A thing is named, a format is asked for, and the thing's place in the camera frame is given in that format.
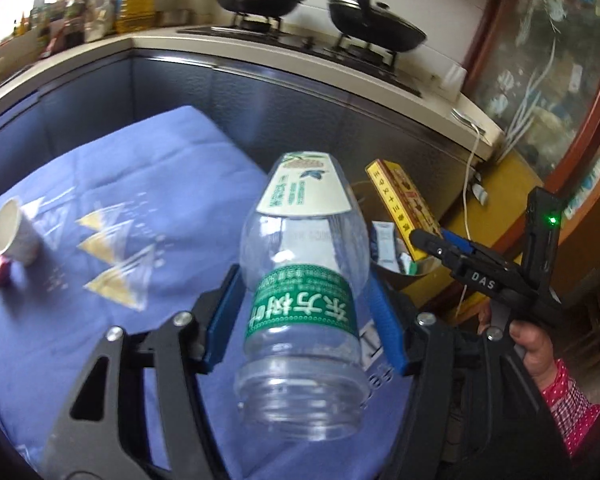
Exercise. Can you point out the white kitchen countertop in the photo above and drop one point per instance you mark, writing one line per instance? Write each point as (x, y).
(180, 42)

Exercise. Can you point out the white paper cup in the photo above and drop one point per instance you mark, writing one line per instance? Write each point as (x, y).
(15, 235)

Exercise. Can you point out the small white sachet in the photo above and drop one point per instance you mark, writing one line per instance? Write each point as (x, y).
(384, 245)

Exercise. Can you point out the wooden glass door cabinet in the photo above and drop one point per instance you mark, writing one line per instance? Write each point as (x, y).
(540, 85)

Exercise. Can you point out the gas stove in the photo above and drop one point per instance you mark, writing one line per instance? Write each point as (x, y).
(305, 45)

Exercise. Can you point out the person's right hand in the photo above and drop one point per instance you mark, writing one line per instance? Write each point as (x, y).
(535, 345)

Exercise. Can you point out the person's right forearm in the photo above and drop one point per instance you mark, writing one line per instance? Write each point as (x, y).
(570, 405)

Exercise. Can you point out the dark sauce bottle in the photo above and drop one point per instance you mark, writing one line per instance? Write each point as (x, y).
(74, 20)

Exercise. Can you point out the blue patterned tablecloth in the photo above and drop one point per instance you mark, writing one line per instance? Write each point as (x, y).
(40, 340)

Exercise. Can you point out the yellow wooden side table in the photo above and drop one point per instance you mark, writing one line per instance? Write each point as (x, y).
(505, 185)

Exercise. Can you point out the yellow cardboard box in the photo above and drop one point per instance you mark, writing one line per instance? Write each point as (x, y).
(405, 205)

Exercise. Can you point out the white plastic jug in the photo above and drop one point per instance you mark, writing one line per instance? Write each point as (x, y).
(100, 12)

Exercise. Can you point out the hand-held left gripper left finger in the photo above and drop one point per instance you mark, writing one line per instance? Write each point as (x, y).
(220, 320)

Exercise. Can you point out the black pan with lid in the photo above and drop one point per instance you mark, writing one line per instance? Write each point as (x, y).
(375, 25)

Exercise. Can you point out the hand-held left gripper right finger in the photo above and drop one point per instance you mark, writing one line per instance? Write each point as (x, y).
(387, 325)

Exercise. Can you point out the clear plastic bottle green label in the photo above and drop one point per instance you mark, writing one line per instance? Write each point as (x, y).
(300, 310)

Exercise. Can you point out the metal trash bin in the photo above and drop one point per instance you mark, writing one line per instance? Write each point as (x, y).
(422, 268)

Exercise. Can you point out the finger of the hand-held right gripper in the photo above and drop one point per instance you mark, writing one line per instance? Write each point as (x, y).
(432, 245)
(472, 247)

